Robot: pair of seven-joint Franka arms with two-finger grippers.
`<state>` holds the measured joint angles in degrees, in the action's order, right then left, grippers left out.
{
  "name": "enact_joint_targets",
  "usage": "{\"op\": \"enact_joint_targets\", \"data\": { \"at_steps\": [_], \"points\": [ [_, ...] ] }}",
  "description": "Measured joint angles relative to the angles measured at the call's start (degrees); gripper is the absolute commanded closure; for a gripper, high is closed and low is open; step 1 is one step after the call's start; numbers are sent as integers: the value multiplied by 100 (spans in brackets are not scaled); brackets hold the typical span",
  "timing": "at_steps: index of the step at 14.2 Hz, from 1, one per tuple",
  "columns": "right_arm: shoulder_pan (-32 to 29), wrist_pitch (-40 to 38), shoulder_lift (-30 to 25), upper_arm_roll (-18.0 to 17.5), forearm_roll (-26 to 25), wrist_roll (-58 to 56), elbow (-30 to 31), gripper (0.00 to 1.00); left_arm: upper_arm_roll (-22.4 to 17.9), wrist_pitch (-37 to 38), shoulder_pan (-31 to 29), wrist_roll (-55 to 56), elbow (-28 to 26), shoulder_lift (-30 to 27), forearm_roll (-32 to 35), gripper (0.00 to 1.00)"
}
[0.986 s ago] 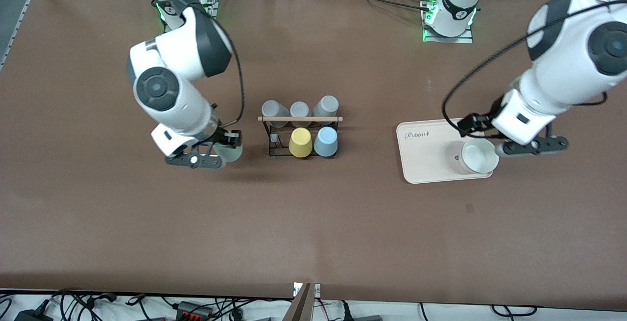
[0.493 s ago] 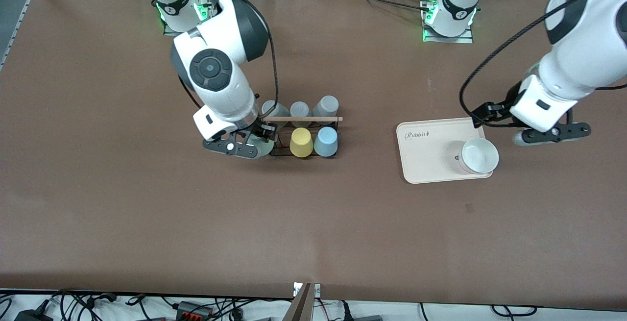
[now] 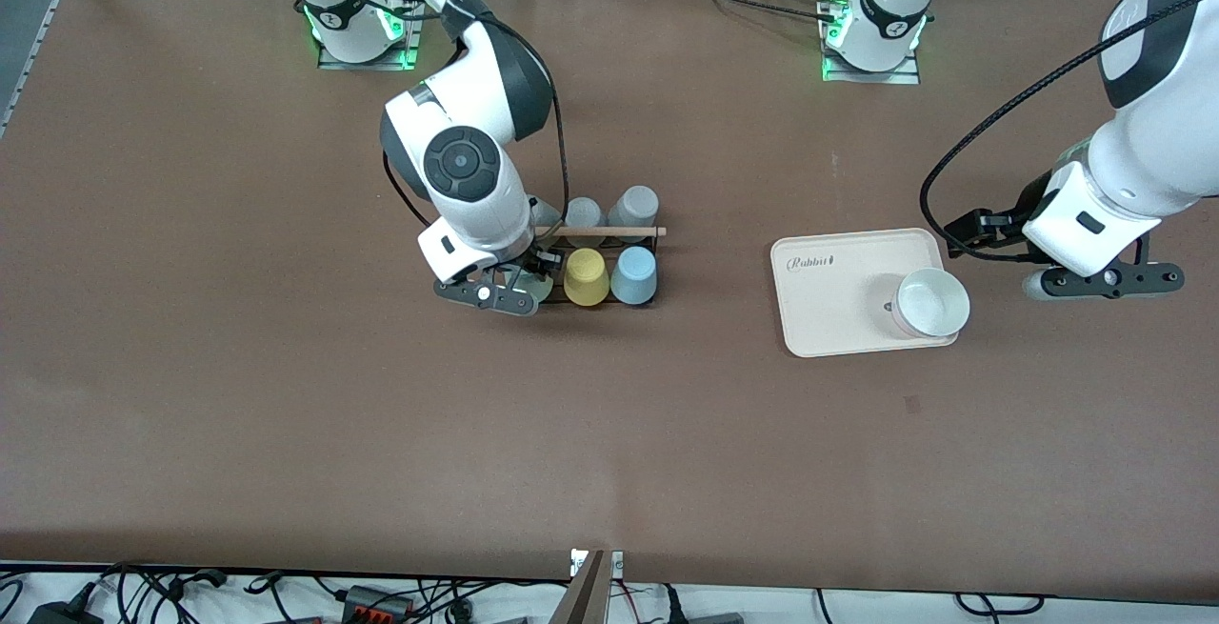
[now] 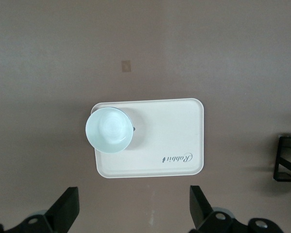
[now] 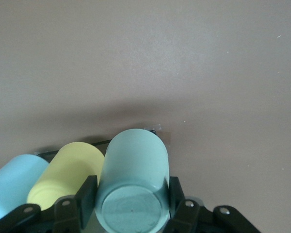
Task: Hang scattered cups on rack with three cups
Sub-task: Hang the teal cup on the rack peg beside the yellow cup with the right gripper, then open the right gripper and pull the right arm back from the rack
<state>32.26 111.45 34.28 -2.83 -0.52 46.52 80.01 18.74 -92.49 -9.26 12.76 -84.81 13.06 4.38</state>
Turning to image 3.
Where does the pale green cup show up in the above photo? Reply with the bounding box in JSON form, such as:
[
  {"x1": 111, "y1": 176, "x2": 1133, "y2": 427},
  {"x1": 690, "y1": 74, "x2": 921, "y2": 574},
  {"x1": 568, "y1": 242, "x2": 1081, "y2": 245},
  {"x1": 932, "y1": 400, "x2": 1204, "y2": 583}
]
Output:
[{"x1": 510, "y1": 265, "x2": 555, "y2": 303}]

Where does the light blue cup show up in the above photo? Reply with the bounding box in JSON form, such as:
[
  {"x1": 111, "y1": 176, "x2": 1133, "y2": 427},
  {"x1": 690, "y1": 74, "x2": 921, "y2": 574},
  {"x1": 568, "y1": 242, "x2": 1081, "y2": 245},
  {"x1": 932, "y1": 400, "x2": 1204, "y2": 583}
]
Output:
[{"x1": 609, "y1": 245, "x2": 659, "y2": 307}]

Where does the yellow cup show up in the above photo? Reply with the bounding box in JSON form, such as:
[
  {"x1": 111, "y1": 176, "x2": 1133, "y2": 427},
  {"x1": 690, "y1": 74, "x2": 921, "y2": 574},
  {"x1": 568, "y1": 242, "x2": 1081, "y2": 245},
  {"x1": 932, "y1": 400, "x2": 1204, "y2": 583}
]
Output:
[{"x1": 563, "y1": 248, "x2": 611, "y2": 308}]

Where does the white cup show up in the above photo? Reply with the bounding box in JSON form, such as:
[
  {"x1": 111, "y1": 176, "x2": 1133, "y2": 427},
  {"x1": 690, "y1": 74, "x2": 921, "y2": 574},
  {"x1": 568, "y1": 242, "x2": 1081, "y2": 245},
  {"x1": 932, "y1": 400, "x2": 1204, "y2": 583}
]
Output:
[{"x1": 890, "y1": 268, "x2": 971, "y2": 339}]

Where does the beige plastic tray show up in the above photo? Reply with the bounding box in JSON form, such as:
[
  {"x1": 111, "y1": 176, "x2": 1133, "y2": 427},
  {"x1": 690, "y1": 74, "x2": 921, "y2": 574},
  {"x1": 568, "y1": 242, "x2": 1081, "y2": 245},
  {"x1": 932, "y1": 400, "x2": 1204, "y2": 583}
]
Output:
[{"x1": 769, "y1": 228, "x2": 961, "y2": 358}]

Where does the black power adapter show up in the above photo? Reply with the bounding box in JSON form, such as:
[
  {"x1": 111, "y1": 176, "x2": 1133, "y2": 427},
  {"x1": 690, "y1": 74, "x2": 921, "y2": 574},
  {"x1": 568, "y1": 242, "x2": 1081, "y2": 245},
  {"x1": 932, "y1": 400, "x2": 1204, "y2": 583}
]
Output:
[{"x1": 27, "y1": 600, "x2": 101, "y2": 624}]

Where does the black wire rack wooden rod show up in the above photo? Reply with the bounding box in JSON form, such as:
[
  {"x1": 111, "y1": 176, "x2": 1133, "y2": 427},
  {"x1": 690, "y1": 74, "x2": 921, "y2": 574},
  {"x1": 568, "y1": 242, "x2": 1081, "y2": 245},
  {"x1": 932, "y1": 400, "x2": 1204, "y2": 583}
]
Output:
[{"x1": 519, "y1": 222, "x2": 668, "y2": 309}]

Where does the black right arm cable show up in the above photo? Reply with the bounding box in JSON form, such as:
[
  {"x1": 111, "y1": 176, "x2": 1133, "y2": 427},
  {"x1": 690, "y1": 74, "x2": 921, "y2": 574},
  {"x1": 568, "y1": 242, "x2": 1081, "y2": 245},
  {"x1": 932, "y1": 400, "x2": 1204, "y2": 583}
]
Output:
[{"x1": 381, "y1": 0, "x2": 572, "y2": 230}]

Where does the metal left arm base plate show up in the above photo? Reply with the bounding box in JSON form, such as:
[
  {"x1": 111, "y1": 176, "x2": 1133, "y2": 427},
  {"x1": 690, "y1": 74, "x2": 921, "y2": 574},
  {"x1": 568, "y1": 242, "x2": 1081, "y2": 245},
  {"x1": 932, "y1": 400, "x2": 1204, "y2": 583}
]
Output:
[{"x1": 821, "y1": 0, "x2": 922, "y2": 85}]

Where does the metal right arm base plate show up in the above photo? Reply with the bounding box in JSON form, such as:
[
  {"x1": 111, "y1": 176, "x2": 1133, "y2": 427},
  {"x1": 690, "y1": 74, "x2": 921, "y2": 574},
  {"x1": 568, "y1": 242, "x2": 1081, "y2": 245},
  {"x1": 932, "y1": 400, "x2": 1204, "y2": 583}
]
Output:
[{"x1": 317, "y1": 0, "x2": 427, "y2": 71}]

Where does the white metal bracket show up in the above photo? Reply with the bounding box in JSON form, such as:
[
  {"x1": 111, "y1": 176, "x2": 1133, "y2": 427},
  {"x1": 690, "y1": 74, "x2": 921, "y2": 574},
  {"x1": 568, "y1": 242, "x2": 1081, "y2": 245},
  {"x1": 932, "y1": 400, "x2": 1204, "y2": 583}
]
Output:
[{"x1": 570, "y1": 549, "x2": 625, "y2": 579}]

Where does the brown wooden post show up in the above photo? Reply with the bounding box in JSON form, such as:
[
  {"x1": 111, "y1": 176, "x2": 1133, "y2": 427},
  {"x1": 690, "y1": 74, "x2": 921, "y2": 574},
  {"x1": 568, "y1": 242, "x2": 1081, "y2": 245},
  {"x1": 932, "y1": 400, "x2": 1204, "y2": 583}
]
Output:
[{"x1": 550, "y1": 551, "x2": 610, "y2": 624}]

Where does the black cable loop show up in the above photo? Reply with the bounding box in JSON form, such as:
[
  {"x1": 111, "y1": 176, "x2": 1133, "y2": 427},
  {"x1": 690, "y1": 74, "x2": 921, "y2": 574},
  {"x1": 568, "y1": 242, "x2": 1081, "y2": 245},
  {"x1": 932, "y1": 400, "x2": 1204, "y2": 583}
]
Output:
[{"x1": 957, "y1": 594, "x2": 1044, "y2": 616}]

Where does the metal table edge rail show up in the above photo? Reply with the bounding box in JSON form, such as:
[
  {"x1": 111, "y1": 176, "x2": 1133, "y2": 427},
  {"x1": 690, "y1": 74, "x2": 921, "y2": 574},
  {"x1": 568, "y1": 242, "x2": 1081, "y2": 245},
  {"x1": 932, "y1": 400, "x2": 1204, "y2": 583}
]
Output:
[{"x1": 0, "y1": 0, "x2": 72, "y2": 134}]

